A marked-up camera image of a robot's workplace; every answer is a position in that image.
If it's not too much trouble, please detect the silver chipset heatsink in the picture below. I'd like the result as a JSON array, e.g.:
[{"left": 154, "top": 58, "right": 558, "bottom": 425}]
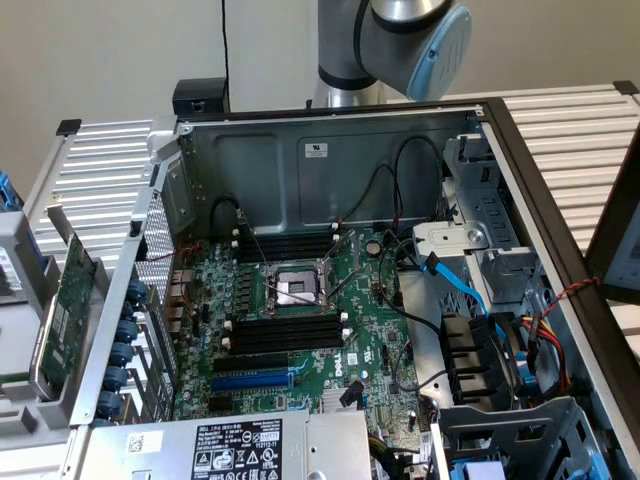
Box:
[{"left": 321, "top": 387, "right": 366, "bottom": 414}]

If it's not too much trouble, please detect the grey disk cage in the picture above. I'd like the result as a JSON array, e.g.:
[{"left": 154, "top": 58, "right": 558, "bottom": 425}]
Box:
[{"left": 432, "top": 395, "right": 619, "bottom": 480}]

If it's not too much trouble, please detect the black framed monitor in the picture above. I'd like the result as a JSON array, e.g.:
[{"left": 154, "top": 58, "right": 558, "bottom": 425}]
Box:
[{"left": 584, "top": 143, "right": 640, "bottom": 305}]

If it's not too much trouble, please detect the silver hard disk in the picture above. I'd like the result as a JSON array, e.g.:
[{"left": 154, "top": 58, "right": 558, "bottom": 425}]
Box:
[
  {"left": 0, "top": 305, "right": 46, "bottom": 387},
  {"left": 0, "top": 243, "right": 32, "bottom": 307}
]

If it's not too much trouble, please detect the red black twisted wire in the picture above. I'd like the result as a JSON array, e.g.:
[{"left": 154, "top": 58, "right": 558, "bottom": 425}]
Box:
[{"left": 543, "top": 276, "right": 602, "bottom": 317}]

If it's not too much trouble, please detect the multicoloured power wire bundle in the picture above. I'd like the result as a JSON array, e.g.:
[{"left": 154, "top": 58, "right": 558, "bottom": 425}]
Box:
[{"left": 518, "top": 312, "right": 575, "bottom": 399}]

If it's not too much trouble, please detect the black box with port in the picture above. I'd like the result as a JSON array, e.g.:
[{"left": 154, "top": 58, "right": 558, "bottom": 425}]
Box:
[{"left": 172, "top": 78, "right": 232, "bottom": 120}]

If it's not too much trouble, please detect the blue plastic bracket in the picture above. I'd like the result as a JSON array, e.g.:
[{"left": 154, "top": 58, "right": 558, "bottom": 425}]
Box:
[{"left": 0, "top": 169, "right": 25, "bottom": 215}]

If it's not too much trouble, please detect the green expansion card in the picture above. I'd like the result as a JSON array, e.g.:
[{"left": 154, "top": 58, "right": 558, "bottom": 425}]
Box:
[{"left": 29, "top": 232, "right": 100, "bottom": 402}]

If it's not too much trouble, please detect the silver power supply with label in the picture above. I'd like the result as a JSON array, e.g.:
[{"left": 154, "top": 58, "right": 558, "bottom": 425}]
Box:
[{"left": 74, "top": 410, "right": 372, "bottom": 480}]

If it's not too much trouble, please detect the long blue expansion slot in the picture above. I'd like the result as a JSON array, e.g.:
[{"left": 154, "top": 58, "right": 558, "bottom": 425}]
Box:
[{"left": 209, "top": 368, "right": 295, "bottom": 395}]

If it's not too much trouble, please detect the thin red wire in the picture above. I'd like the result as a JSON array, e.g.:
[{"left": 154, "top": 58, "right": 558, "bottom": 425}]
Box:
[{"left": 144, "top": 239, "right": 207, "bottom": 262}]

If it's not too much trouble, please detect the black fan shroud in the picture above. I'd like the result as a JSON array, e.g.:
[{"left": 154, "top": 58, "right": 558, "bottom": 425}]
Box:
[{"left": 438, "top": 310, "right": 524, "bottom": 407}]

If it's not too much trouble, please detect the black cable connector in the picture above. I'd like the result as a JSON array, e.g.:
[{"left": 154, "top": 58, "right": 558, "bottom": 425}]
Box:
[{"left": 339, "top": 379, "right": 363, "bottom": 409}]

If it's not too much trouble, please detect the silver CPU socket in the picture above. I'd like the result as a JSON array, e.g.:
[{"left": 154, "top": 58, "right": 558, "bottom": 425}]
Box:
[{"left": 259, "top": 259, "right": 336, "bottom": 319}]

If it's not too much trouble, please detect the blue plastic latch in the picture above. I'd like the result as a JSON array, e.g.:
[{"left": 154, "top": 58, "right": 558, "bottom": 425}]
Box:
[{"left": 514, "top": 349, "right": 540, "bottom": 399}]

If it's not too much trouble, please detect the silver disk bay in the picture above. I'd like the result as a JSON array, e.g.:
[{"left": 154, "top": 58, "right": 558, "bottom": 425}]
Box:
[{"left": 412, "top": 133, "right": 549, "bottom": 314}]

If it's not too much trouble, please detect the green Dell motherboard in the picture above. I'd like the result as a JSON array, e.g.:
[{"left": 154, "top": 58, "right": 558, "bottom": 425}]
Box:
[{"left": 172, "top": 227, "right": 422, "bottom": 441}]

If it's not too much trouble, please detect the blue SATA wire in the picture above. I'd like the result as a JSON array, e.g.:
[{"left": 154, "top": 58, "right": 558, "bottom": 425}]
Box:
[{"left": 421, "top": 252, "right": 509, "bottom": 346}]

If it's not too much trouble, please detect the thick black wire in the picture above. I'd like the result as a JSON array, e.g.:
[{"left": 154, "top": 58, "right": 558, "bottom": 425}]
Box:
[{"left": 375, "top": 228, "right": 444, "bottom": 331}]

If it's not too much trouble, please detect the thin metal locking lever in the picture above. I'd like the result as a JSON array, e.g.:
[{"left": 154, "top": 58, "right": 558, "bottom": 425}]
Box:
[
  {"left": 240, "top": 214, "right": 270, "bottom": 265},
  {"left": 324, "top": 271, "right": 361, "bottom": 303}
]

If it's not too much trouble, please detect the grey plastic parts rack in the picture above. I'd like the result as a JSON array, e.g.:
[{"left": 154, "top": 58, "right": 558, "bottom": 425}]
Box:
[{"left": 0, "top": 202, "right": 121, "bottom": 480}]

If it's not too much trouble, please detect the thin black wire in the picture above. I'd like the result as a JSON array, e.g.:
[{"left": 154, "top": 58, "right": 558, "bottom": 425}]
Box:
[
  {"left": 348, "top": 164, "right": 397, "bottom": 225},
  {"left": 393, "top": 135, "right": 447, "bottom": 234}
]

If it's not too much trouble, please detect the long black expansion slot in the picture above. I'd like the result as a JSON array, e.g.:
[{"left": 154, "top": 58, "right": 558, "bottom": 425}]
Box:
[{"left": 213, "top": 351, "right": 291, "bottom": 375}]

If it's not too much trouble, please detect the blue plastic drive tray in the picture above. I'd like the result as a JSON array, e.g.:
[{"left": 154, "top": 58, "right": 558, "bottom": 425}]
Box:
[{"left": 449, "top": 458, "right": 507, "bottom": 480}]

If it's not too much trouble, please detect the silver rear port block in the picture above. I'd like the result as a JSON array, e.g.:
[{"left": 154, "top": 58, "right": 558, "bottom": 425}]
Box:
[{"left": 166, "top": 268, "right": 195, "bottom": 337}]

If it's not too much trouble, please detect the black camera cable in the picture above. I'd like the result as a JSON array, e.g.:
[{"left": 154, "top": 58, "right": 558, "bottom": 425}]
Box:
[{"left": 220, "top": 0, "right": 232, "bottom": 114}]

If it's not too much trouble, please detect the open grey PC case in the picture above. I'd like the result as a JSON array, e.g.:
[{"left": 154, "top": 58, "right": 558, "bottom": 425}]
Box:
[{"left": 69, "top": 97, "right": 640, "bottom": 480}]

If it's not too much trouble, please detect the thick black cable loop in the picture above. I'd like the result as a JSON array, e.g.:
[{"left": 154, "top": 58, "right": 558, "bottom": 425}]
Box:
[{"left": 209, "top": 195, "right": 247, "bottom": 242}]

